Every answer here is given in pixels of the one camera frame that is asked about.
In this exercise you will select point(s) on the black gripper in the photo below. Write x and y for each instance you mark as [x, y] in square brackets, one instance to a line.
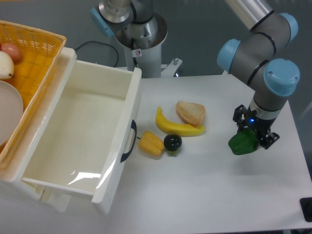
[247, 118]

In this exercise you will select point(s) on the green bell pepper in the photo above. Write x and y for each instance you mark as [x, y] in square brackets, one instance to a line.
[243, 142]

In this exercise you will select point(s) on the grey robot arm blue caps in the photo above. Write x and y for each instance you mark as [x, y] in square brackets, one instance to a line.
[253, 62]

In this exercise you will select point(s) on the open white upper drawer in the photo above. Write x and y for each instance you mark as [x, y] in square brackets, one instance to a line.
[82, 144]

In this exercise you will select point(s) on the toasted bread slice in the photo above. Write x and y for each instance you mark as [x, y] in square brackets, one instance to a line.
[191, 113]

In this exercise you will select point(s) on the yellow banana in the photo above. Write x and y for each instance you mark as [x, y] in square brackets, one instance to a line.
[184, 130]

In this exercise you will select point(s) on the black round fruit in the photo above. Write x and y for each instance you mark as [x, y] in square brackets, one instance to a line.
[172, 144]

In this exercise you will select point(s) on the black corner device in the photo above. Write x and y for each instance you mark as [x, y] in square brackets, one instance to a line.
[306, 206]

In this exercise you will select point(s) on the yellow corn cob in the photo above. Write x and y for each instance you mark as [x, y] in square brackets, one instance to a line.
[151, 144]

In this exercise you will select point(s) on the orange wicker basket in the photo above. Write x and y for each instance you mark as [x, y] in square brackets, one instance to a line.
[40, 51]

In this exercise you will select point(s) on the white plate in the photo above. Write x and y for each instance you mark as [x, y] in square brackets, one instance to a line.
[11, 110]

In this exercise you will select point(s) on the red apple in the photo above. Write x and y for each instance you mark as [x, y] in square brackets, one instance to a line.
[12, 50]

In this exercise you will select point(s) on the white pear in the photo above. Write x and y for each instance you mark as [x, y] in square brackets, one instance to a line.
[7, 67]

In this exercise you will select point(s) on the white mounting bracket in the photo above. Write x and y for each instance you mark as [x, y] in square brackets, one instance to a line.
[172, 69]

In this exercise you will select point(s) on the black drawer handle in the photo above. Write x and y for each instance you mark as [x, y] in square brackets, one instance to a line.
[130, 142]

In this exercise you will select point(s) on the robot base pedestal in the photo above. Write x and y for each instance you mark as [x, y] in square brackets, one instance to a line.
[138, 29]

